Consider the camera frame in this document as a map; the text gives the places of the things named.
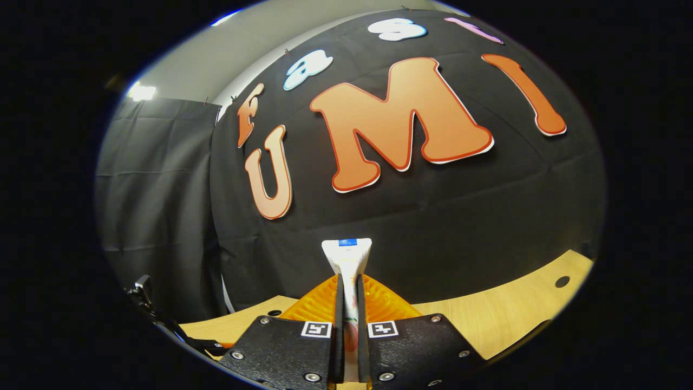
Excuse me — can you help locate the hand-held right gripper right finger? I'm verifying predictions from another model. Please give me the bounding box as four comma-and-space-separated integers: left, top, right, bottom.
356, 274, 488, 388

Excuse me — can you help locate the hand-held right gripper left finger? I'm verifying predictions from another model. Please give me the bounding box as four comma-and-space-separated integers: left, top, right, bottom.
219, 274, 345, 390

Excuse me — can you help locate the dark grey side cloth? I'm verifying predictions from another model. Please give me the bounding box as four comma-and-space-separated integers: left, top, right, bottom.
96, 97, 224, 324

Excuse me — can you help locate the white toothpaste tube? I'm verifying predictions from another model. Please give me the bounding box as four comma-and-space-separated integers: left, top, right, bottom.
322, 238, 373, 383

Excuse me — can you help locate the black backdrop cloth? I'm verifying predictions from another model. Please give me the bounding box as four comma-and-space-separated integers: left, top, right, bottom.
208, 8, 607, 312

